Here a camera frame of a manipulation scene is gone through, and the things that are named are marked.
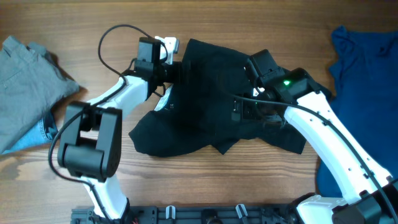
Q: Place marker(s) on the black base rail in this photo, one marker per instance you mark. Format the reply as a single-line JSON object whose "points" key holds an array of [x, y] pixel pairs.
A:
{"points": [[266, 214]]}

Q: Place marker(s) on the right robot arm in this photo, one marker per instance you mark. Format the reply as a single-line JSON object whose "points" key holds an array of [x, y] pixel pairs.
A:
{"points": [[369, 192]]}

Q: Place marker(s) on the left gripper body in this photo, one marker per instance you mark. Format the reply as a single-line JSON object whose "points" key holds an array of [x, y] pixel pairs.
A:
{"points": [[175, 72]]}

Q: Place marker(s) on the black t-shirt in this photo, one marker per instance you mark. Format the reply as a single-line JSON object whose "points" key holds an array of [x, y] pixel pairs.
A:
{"points": [[199, 112]]}

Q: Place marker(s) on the grey folded trousers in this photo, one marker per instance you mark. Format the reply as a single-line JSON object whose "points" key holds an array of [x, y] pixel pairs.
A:
{"points": [[31, 84]]}

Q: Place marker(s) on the light blue jeans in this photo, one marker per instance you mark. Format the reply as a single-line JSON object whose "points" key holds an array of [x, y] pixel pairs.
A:
{"points": [[41, 133]]}

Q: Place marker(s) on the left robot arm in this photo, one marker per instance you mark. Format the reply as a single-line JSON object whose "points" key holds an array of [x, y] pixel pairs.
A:
{"points": [[90, 139]]}

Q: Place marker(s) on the blue shirt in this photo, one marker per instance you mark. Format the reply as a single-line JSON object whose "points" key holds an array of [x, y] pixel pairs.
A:
{"points": [[365, 77]]}

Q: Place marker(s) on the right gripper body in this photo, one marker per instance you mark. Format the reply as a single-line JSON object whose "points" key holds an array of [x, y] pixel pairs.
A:
{"points": [[244, 110]]}

